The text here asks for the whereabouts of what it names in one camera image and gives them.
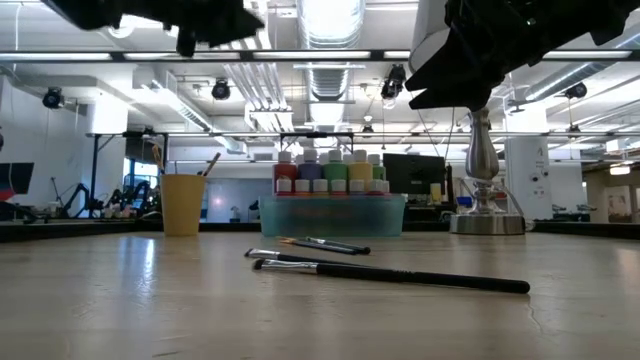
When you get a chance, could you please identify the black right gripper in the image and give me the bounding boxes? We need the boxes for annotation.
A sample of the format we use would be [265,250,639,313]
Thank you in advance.
[404,0,551,112]

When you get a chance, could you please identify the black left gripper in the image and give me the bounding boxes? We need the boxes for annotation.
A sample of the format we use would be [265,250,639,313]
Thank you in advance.
[164,0,266,57]

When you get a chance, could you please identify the large green paint bottle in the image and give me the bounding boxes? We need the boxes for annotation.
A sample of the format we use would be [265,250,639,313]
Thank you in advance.
[323,148,349,181]
[368,153,387,181]

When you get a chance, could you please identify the large yellow paint bottle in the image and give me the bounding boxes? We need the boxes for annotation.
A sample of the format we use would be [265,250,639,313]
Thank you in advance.
[348,148,374,181]

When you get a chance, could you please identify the black paintbrush silver ferrule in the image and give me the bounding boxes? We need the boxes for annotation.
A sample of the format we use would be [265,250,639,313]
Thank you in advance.
[243,248,361,269]
[251,257,532,295]
[305,236,372,255]
[201,151,223,177]

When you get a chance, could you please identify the large red paint bottle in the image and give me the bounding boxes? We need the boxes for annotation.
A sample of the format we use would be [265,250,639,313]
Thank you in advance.
[273,151,299,181]

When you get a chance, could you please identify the black paintbrush orange bristles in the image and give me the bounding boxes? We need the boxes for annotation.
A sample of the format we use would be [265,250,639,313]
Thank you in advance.
[279,237,359,256]
[152,143,166,177]

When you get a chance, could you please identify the large blue paint bottle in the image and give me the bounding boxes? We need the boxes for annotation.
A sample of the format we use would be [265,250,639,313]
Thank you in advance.
[298,148,324,181]

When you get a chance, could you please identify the silver table lamp white shade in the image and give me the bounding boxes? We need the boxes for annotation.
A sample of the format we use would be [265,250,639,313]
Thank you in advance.
[408,0,550,236]

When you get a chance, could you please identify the black background monitor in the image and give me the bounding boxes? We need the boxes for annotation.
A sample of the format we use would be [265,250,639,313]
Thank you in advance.
[382,152,447,197]

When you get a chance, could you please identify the green translucent plastic tray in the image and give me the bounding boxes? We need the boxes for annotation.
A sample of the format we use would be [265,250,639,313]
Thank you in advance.
[259,193,407,238]

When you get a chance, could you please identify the orange plastic cup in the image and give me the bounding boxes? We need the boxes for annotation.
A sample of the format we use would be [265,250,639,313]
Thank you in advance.
[160,173,208,237]

